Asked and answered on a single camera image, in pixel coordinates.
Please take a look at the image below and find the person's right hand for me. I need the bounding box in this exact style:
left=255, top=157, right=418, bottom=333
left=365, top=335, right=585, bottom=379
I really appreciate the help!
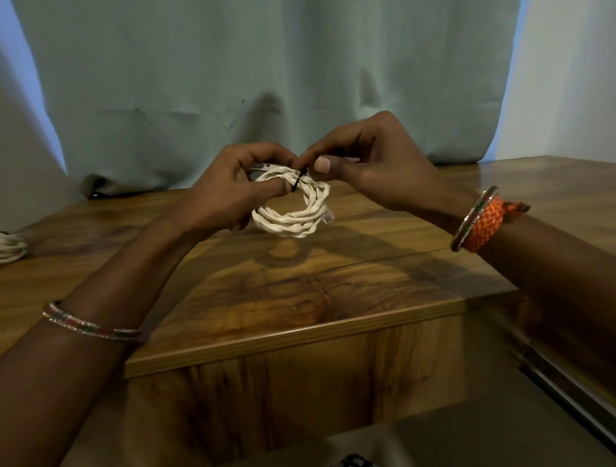
left=294, top=110, right=482, bottom=234

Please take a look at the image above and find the person's left hand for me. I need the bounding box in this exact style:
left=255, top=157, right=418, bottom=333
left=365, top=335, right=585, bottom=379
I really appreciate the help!
left=166, top=142, right=299, bottom=241

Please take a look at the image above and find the twisted white cable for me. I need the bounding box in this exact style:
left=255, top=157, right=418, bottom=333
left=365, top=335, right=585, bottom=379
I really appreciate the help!
left=249, top=163, right=336, bottom=239

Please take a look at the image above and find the plain white cable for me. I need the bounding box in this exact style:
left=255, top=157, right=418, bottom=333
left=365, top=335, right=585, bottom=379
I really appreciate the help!
left=0, top=232, right=29, bottom=266

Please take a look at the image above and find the person's left forearm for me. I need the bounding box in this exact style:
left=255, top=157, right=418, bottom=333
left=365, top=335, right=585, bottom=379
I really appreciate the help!
left=0, top=219, right=198, bottom=467

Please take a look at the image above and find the wooden desk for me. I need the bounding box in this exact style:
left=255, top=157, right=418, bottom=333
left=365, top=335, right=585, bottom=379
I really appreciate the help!
left=0, top=155, right=616, bottom=467

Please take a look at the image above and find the teal fabric curtain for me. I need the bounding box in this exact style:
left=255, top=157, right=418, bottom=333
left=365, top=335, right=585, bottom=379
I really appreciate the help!
left=12, top=0, right=520, bottom=198

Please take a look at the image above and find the silver beaded bangle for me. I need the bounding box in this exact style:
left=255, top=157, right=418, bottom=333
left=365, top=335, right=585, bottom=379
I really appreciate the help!
left=42, top=300, right=144, bottom=343

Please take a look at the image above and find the orange braided bracelet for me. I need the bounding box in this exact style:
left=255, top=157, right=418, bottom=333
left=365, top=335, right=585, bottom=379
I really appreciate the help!
left=461, top=198, right=531, bottom=255
left=450, top=185, right=501, bottom=253

